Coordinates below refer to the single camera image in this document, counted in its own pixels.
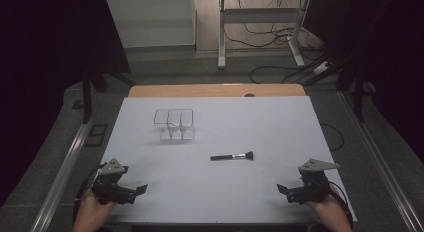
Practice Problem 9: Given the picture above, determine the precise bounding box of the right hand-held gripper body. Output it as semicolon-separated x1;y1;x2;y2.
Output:
297;158;341;204

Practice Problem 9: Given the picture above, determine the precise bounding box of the clear plastic organizer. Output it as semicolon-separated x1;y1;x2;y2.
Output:
153;108;197;142

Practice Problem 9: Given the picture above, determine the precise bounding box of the tangle of black floor cables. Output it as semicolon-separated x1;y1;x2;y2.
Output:
222;0;334;85

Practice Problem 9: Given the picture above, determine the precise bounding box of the aluminium rail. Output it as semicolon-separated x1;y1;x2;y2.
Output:
337;91;424;232
29;121;98;232

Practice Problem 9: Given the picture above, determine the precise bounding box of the person's right hand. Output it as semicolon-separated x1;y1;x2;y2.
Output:
304;186;354;232

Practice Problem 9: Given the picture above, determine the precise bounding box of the black metal stand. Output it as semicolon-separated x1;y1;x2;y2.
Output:
299;55;369;124
80;67;137;125

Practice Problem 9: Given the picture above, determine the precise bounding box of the person's left hand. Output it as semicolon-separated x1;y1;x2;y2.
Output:
72;188;118;232

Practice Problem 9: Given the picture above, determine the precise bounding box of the black floor cable loop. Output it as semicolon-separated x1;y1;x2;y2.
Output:
319;122;345;152

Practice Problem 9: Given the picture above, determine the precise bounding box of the black floor plate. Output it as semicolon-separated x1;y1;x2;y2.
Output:
84;123;109;148

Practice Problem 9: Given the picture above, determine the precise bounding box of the black makeup brush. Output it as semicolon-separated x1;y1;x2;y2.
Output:
210;150;255;162

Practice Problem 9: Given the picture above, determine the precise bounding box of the dark curtain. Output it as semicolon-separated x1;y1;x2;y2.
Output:
304;0;424;164
0;0;132;208

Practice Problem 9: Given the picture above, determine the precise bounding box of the white power strip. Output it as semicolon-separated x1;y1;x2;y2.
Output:
312;59;332;76

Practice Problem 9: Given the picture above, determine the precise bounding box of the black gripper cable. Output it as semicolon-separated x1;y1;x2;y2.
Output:
328;181;355;228
73;163;105;223

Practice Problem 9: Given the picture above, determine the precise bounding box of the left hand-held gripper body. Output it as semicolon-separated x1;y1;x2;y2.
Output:
91;158;130;206

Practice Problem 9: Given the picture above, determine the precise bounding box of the white metal desk frame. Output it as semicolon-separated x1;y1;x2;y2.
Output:
217;0;312;71

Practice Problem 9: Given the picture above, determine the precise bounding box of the white table cover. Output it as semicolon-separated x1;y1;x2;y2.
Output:
99;95;359;225

